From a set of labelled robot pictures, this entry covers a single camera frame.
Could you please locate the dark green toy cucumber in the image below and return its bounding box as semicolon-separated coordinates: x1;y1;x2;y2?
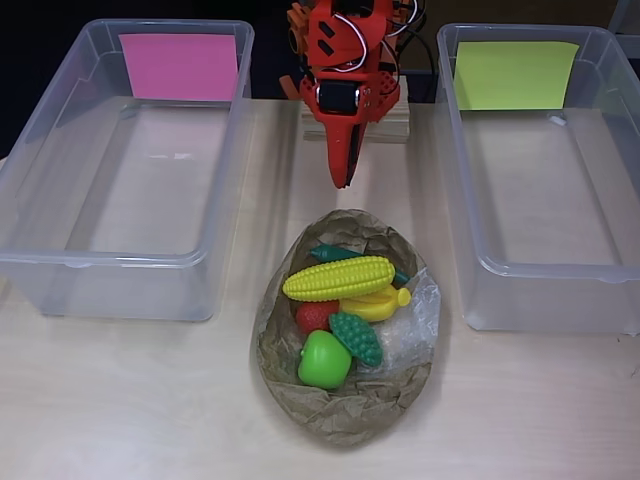
307;243;412;287

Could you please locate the yellow toy corn cob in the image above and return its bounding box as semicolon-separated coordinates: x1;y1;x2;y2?
282;254;397;304

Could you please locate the yellow toy banana bunch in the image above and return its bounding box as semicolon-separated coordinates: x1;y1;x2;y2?
339;284;414;323

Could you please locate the red toy strawberry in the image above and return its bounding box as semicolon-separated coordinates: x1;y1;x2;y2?
295;298;342;335

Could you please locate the dark green bumpy toy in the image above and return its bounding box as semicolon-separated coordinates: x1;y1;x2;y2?
328;312;385;368

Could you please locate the green toy apple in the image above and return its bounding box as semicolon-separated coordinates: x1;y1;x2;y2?
297;329;354;391

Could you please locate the clear plastic bin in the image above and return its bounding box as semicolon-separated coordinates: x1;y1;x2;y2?
0;18;256;324
435;22;640;336

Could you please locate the wooden base block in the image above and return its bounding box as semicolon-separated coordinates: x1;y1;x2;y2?
301;74;412;146

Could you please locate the orange printed clamp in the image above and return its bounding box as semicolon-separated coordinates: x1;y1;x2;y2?
278;2;314;101

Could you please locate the pink paper note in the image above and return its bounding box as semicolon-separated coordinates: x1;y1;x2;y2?
118;33;240;101

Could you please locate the yellow paper note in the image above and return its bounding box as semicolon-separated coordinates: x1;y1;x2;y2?
452;40;581;111

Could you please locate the clear plastic wrap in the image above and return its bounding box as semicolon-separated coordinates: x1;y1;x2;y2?
372;267;444;374

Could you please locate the crumpled brown paper bag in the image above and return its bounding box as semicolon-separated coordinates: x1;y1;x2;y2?
249;208;446;449

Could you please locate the white wrist servo cable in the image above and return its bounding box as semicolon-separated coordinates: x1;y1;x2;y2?
332;12;371;66

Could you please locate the black power cable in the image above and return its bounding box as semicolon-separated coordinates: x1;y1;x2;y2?
399;4;436;76

